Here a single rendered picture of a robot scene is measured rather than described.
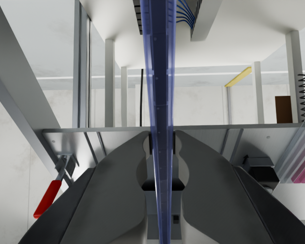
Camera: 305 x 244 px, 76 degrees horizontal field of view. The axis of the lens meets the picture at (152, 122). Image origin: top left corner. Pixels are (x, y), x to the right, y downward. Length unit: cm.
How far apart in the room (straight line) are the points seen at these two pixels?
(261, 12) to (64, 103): 372
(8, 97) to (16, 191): 426
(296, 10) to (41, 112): 72
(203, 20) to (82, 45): 35
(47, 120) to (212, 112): 355
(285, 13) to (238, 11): 14
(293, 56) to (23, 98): 79
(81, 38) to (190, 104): 321
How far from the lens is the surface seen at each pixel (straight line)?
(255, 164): 38
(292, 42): 87
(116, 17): 67
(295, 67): 84
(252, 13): 72
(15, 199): 458
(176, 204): 40
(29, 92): 34
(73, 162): 39
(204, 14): 59
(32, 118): 34
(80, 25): 68
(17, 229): 469
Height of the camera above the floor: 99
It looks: 5 degrees down
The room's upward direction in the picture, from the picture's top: 179 degrees clockwise
